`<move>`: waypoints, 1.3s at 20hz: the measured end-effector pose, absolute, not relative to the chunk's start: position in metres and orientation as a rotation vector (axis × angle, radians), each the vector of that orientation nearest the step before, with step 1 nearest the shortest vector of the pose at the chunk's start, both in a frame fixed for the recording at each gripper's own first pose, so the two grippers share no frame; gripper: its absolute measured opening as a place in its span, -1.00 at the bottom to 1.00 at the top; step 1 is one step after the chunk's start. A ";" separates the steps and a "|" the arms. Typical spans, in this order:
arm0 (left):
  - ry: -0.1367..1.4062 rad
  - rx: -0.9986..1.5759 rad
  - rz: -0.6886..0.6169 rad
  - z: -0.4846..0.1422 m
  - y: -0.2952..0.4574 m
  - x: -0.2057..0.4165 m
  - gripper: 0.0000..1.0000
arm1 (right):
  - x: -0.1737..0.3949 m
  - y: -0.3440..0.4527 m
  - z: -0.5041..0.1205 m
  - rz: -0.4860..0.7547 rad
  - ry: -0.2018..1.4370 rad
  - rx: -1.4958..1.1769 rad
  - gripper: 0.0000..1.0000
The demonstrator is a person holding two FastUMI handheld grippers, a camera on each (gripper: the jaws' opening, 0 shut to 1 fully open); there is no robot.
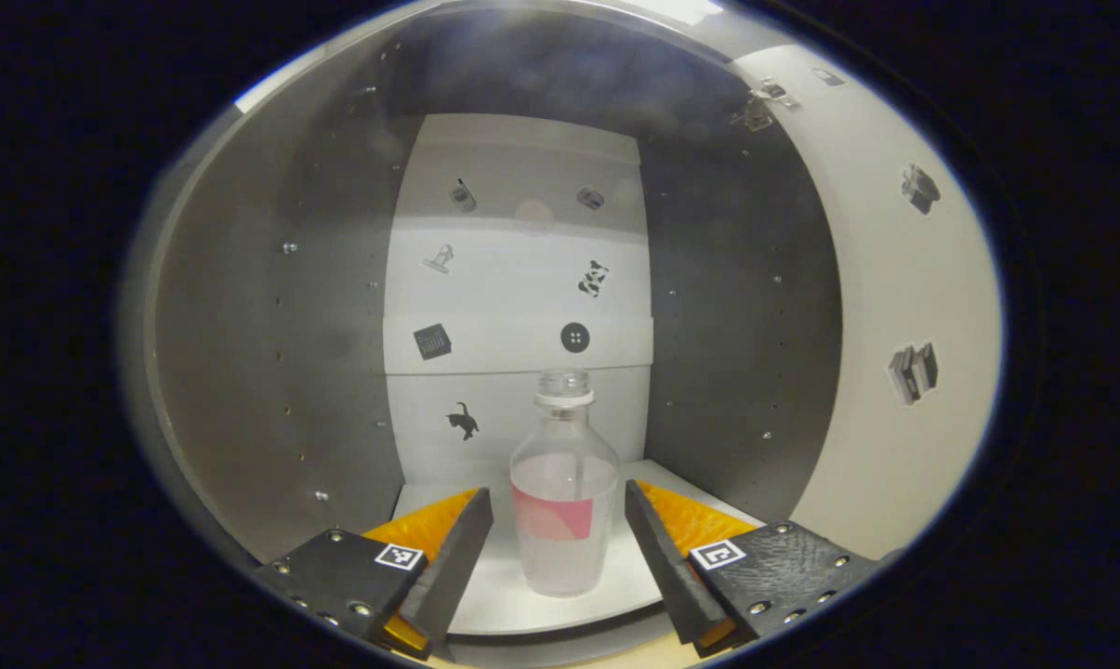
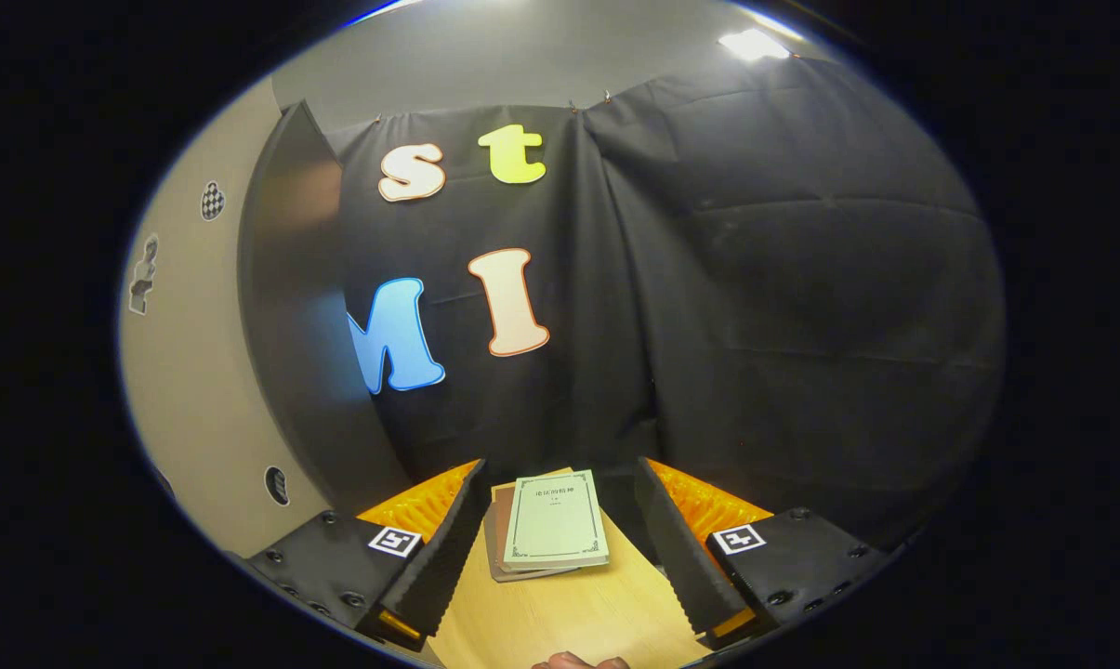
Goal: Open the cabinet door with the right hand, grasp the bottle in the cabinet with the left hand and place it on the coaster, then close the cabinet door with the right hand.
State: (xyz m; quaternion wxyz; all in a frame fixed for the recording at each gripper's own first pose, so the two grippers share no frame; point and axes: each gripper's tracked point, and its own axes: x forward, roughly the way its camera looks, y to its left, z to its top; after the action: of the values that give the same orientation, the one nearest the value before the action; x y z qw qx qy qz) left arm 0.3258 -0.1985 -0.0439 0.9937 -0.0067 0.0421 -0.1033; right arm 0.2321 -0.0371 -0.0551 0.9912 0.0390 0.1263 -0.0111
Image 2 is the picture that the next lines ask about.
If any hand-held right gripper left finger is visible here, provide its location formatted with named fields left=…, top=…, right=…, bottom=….
left=244, top=457, right=488, bottom=651

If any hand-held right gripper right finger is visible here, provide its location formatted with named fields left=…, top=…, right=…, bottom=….
left=634, top=457, right=895, bottom=651

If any grey cabinet door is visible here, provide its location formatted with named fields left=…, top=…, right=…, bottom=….
left=118, top=79, right=337, bottom=558

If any brown book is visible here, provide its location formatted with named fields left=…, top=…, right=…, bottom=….
left=490, top=481, right=528, bottom=579

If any pale green book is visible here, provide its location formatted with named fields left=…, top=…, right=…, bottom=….
left=502, top=469, right=611, bottom=571

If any black backdrop cloth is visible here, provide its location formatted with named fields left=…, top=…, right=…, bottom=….
left=323, top=56, right=1007, bottom=549

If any ceiling light panel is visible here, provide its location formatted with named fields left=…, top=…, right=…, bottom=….
left=718, top=28, right=793, bottom=61

